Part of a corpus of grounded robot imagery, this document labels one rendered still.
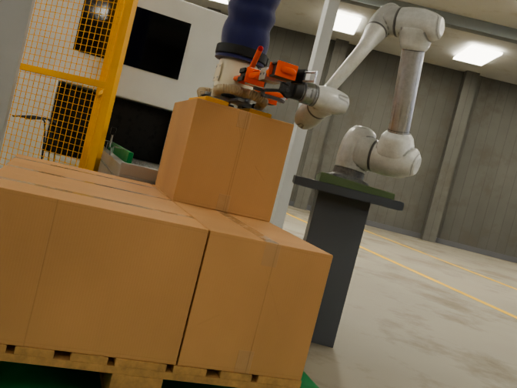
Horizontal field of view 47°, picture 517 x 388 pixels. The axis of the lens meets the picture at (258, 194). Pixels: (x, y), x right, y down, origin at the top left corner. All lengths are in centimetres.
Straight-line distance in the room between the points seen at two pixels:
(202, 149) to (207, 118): 12
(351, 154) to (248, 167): 70
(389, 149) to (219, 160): 87
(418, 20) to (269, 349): 157
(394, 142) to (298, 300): 117
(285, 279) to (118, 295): 49
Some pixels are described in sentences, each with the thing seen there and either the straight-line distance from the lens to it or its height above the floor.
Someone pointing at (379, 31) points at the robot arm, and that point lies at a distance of 273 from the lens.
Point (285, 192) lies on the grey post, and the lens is 611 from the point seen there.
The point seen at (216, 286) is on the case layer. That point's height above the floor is 39.
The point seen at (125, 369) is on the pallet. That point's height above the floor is 12.
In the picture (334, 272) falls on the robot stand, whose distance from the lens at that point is 282.
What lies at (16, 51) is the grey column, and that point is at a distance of 355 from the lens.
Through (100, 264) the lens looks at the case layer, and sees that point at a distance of 164.
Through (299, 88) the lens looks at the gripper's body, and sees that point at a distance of 237.
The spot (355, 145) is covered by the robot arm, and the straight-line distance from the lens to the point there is 284.
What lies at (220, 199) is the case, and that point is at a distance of 228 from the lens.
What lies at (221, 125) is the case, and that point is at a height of 87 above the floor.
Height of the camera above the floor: 76
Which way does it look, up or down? 3 degrees down
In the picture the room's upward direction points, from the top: 14 degrees clockwise
